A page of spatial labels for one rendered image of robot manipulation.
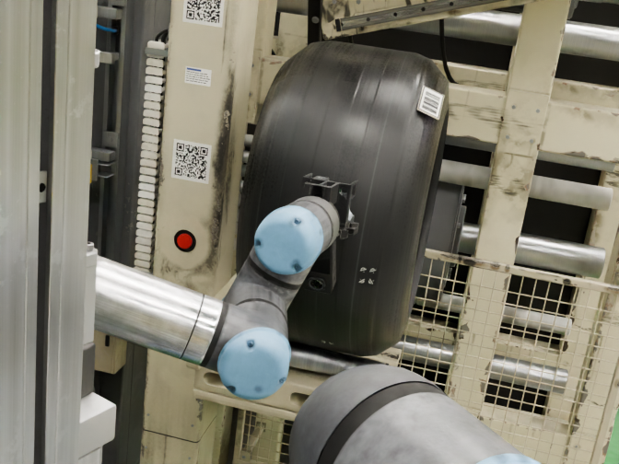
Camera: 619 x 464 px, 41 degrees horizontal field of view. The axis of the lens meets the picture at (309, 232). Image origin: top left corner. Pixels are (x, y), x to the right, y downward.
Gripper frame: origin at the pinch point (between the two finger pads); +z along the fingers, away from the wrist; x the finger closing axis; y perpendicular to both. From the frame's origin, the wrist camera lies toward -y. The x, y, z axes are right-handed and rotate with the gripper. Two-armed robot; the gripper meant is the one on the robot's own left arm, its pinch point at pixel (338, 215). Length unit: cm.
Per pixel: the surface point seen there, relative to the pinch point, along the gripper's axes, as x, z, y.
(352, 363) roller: -3.8, 17.5, -29.9
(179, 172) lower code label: 34.9, 20.9, -1.1
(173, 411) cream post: 33, 27, -52
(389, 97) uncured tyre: -3.8, 9.9, 19.0
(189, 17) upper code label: 34.8, 17.5, 27.5
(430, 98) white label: -10.2, 13.2, 19.8
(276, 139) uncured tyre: 12.4, 3.7, 9.9
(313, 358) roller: 3.4, 17.1, -30.4
